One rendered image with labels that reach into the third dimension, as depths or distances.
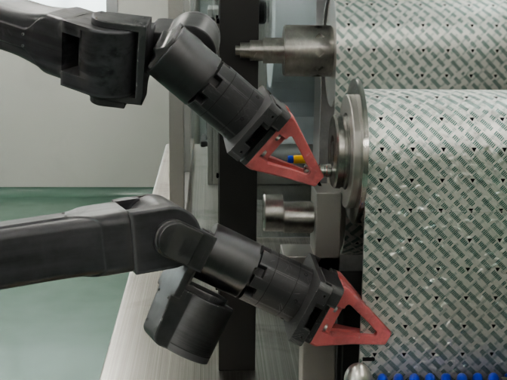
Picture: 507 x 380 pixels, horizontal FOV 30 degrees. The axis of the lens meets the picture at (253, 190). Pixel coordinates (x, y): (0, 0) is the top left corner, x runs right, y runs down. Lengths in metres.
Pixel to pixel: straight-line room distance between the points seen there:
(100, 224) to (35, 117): 5.78
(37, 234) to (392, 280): 0.34
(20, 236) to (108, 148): 5.74
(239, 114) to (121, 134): 5.64
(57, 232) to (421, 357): 0.38
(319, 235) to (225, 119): 0.17
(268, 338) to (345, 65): 0.48
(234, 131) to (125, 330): 0.61
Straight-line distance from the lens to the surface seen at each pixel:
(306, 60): 1.17
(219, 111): 0.92
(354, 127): 0.91
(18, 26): 0.98
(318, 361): 1.04
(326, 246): 0.99
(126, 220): 0.84
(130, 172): 6.58
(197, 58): 0.91
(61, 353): 3.85
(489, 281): 0.96
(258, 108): 0.92
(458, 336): 0.97
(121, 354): 1.38
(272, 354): 1.37
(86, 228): 0.84
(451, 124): 0.93
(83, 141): 6.58
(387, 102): 0.93
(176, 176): 1.94
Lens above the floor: 1.41
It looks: 12 degrees down
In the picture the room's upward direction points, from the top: 1 degrees clockwise
